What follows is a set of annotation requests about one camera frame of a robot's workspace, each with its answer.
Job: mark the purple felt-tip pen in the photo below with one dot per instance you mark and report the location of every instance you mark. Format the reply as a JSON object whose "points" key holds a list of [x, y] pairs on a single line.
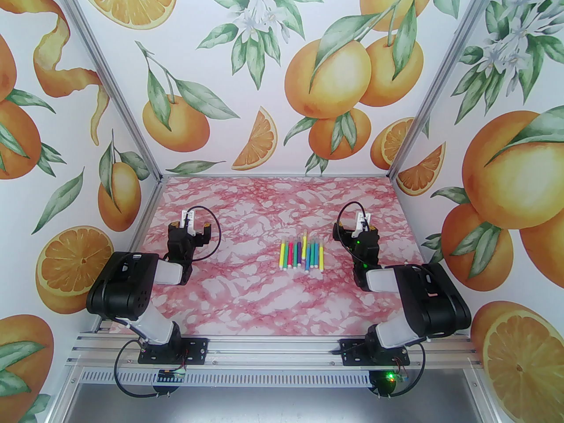
{"points": [[299, 254]]}

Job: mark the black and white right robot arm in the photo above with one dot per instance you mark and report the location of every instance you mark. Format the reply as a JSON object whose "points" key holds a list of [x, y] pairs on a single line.
{"points": [[432, 298]]}

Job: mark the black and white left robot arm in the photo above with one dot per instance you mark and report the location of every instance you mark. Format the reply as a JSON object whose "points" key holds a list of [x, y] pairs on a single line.
{"points": [[119, 289]]}

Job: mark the small green circuit board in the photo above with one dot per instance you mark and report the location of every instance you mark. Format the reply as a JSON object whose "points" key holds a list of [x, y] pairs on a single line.
{"points": [[172, 375]]}

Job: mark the black controller with LED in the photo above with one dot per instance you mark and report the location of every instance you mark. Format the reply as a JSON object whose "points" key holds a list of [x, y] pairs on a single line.
{"points": [[383, 384]]}

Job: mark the grey metal shelf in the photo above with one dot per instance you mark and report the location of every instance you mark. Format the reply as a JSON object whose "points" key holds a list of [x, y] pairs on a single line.
{"points": [[282, 406]]}

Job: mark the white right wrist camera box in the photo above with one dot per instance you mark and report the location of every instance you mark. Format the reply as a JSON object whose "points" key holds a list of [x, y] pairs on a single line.
{"points": [[362, 222]]}

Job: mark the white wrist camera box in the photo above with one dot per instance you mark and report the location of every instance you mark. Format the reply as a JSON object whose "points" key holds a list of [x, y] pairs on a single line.
{"points": [[188, 225], [362, 222]]}

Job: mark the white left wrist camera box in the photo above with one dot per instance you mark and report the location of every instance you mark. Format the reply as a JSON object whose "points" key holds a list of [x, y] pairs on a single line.
{"points": [[188, 225]]}

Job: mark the thin aluminium side rail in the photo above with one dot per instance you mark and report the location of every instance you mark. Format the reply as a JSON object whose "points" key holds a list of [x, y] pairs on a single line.
{"points": [[149, 205]]}

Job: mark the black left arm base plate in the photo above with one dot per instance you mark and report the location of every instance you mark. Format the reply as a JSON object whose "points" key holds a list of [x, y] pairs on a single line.
{"points": [[198, 350]]}

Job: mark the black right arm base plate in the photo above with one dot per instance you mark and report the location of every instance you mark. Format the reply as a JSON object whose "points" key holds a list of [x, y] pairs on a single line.
{"points": [[350, 355]]}

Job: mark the aluminium mounting rail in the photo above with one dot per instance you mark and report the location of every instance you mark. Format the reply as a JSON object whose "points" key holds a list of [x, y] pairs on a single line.
{"points": [[273, 350]]}

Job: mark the aluminium frame post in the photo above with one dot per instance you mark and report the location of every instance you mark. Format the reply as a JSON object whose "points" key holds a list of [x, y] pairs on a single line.
{"points": [[113, 82], [440, 82]]}

